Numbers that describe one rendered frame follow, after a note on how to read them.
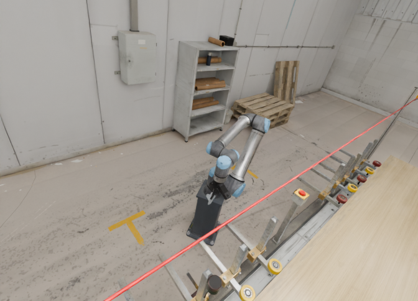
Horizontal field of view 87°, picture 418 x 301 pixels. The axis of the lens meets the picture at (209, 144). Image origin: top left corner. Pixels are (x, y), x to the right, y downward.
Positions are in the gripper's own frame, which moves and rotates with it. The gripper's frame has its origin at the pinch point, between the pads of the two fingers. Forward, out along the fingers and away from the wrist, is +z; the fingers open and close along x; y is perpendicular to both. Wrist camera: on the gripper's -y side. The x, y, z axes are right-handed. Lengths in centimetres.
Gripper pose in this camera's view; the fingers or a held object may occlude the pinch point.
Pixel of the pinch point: (216, 201)
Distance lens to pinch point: 165.8
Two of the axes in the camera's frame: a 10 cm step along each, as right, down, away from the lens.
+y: -6.5, -5.0, 5.7
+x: -7.5, 2.7, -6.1
